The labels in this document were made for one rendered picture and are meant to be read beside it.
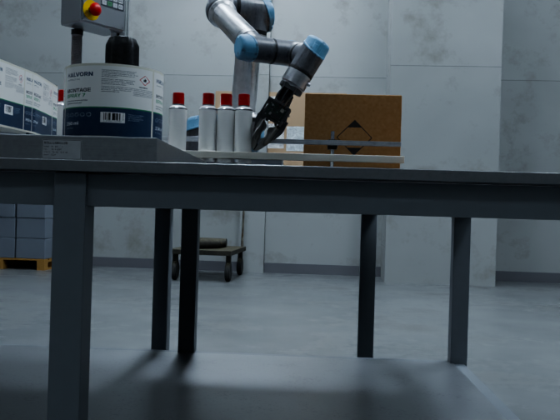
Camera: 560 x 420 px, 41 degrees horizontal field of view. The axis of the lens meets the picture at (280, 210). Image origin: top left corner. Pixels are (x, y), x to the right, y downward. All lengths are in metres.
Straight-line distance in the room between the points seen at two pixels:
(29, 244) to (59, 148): 7.53
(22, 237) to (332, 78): 4.08
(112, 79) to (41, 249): 7.49
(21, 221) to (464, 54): 5.28
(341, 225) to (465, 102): 2.06
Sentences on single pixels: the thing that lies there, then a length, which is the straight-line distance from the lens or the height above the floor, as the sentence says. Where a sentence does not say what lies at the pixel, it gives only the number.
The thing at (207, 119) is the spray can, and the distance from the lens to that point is 2.18.
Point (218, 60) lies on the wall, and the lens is 9.41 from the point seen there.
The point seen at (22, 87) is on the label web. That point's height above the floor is 1.02.
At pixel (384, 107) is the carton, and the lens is 2.37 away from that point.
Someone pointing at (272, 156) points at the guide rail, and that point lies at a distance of 2.14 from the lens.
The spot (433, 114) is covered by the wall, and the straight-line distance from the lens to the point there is 8.45.
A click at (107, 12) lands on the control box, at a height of 1.33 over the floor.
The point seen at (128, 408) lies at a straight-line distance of 2.07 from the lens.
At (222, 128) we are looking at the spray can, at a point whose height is 0.98.
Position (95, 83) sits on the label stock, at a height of 0.98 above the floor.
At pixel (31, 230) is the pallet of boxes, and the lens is 8.98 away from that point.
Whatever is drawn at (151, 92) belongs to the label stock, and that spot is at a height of 0.98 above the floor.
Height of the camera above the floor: 0.75
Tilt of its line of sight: level
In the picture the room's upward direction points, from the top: 2 degrees clockwise
